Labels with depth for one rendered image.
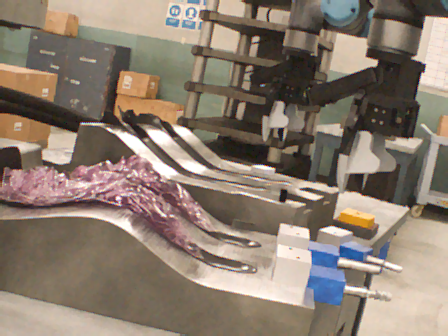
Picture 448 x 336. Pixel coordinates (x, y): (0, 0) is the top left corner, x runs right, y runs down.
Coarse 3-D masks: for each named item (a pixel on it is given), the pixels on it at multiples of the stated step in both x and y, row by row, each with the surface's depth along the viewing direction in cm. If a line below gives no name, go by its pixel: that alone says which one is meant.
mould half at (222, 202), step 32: (96, 128) 100; (64, 160) 106; (96, 160) 100; (160, 160) 102; (192, 160) 111; (192, 192) 96; (224, 192) 94; (256, 192) 96; (288, 192) 102; (256, 224) 93; (288, 224) 91; (320, 224) 107
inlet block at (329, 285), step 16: (288, 256) 68; (304, 256) 69; (272, 272) 70; (288, 272) 68; (304, 272) 67; (320, 272) 69; (336, 272) 71; (320, 288) 68; (336, 288) 68; (352, 288) 70; (336, 304) 68
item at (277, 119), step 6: (276, 102) 144; (282, 102) 143; (276, 108) 144; (282, 108) 143; (270, 114) 143; (276, 114) 143; (282, 114) 143; (264, 120) 144; (270, 120) 144; (276, 120) 143; (282, 120) 143; (288, 120) 142; (264, 126) 144; (270, 126) 143; (276, 126) 143; (282, 126) 142; (264, 132) 144; (264, 138) 145
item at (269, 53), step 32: (256, 0) 555; (288, 0) 512; (256, 32) 543; (256, 64) 490; (320, 64) 583; (192, 96) 509; (224, 96) 500; (256, 96) 494; (192, 128) 514; (224, 128) 504; (256, 128) 555; (256, 160) 522; (288, 160) 566
